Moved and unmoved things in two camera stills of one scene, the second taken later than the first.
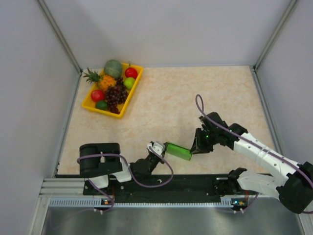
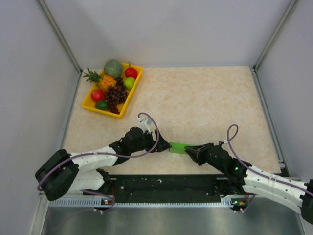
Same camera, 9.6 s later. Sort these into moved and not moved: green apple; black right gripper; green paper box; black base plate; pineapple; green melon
Moved: green paper box; black right gripper
Not moved: green apple; pineapple; black base plate; green melon
